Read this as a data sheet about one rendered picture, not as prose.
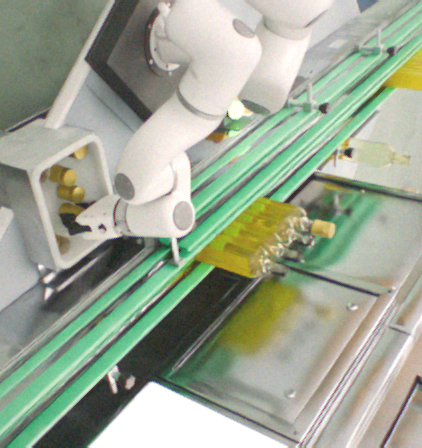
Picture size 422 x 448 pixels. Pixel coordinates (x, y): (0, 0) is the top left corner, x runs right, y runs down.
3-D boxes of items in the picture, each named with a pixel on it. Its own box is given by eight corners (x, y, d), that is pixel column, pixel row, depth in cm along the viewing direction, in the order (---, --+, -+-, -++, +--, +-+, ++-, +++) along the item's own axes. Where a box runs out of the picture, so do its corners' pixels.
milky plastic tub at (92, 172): (30, 262, 125) (61, 275, 120) (-2, 161, 113) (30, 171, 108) (91, 218, 136) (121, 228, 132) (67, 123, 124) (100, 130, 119)
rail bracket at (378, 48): (351, 53, 199) (392, 57, 192) (351, 29, 195) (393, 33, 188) (356, 49, 202) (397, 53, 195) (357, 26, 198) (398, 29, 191)
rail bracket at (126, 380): (78, 383, 127) (128, 409, 120) (70, 359, 123) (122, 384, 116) (92, 370, 129) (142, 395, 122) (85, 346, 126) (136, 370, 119)
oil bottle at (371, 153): (325, 157, 201) (406, 174, 187) (324, 143, 197) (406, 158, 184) (333, 147, 204) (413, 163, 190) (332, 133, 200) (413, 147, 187)
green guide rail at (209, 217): (159, 243, 137) (189, 252, 132) (158, 239, 136) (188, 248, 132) (430, 14, 252) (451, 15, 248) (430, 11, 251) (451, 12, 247)
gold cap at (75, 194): (54, 186, 123) (70, 191, 121) (67, 178, 125) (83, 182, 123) (58, 202, 125) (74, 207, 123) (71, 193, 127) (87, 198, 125)
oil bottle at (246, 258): (181, 256, 146) (261, 283, 135) (178, 236, 143) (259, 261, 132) (195, 243, 149) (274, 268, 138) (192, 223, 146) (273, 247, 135)
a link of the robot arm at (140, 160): (203, 73, 100) (152, 164, 113) (147, 86, 90) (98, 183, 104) (239, 109, 98) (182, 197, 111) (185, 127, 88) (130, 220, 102)
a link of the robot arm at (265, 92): (330, -10, 102) (294, 77, 99) (304, 55, 125) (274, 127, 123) (276, -31, 102) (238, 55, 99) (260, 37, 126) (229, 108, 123)
